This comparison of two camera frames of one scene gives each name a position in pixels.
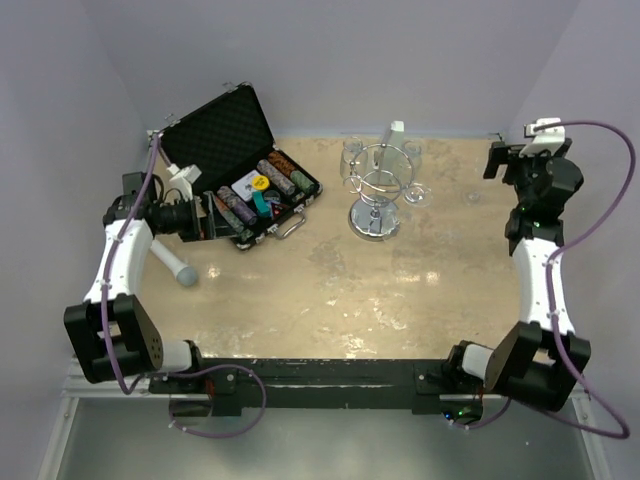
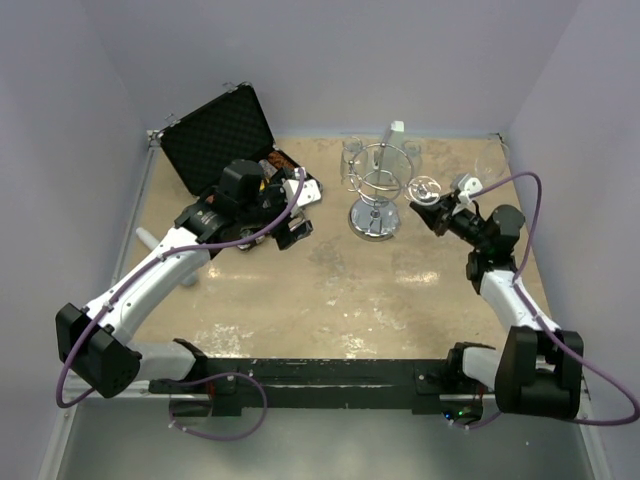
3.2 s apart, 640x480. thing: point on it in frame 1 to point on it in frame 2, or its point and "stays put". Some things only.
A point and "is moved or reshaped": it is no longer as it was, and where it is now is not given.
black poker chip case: (247, 186) stays put
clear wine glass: (418, 195) is moved or reshaped
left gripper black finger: (208, 218) to (298, 230)
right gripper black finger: (498, 155) to (432, 214)
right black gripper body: (522, 171) to (446, 218)
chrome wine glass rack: (379, 171) stays put
